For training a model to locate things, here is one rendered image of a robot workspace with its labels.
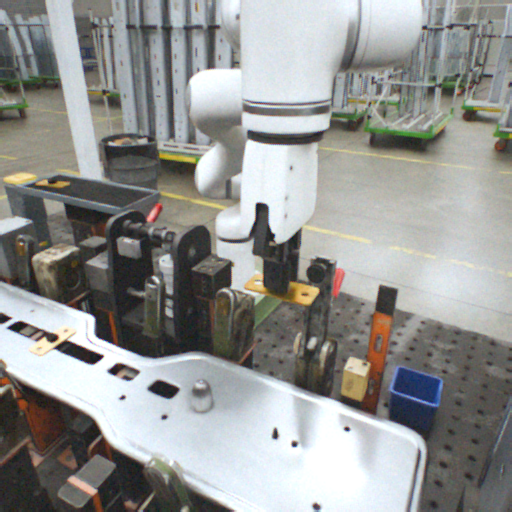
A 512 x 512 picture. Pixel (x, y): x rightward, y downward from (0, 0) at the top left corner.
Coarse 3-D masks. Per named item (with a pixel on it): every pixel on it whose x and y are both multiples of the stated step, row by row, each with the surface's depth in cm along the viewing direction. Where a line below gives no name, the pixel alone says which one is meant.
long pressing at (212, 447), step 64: (64, 320) 86; (64, 384) 70; (128, 384) 70; (192, 384) 70; (256, 384) 70; (128, 448) 60; (192, 448) 59; (256, 448) 59; (320, 448) 59; (384, 448) 59
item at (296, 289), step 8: (256, 280) 51; (248, 288) 49; (256, 288) 49; (264, 288) 49; (296, 288) 49; (304, 288) 49; (312, 288) 49; (272, 296) 48; (280, 296) 48; (288, 296) 48; (296, 296) 48; (312, 296) 48; (304, 304) 47
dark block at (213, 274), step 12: (204, 264) 82; (216, 264) 82; (228, 264) 83; (192, 276) 81; (204, 276) 80; (216, 276) 80; (228, 276) 85; (204, 288) 82; (216, 288) 81; (204, 300) 83; (204, 312) 85; (204, 324) 86; (204, 336) 88; (204, 348) 89
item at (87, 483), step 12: (96, 456) 59; (84, 468) 58; (96, 468) 58; (108, 468) 58; (72, 480) 56; (84, 480) 56; (96, 480) 56; (108, 480) 57; (60, 492) 55; (72, 492) 55; (84, 492) 55; (96, 492) 55; (108, 492) 58; (120, 492) 60; (72, 504) 53; (84, 504) 54; (96, 504) 55; (108, 504) 58; (120, 504) 60
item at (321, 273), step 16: (320, 256) 65; (320, 272) 61; (320, 288) 66; (320, 304) 66; (304, 320) 67; (320, 320) 66; (304, 336) 68; (320, 336) 67; (304, 352) 70; (320, 352) 68
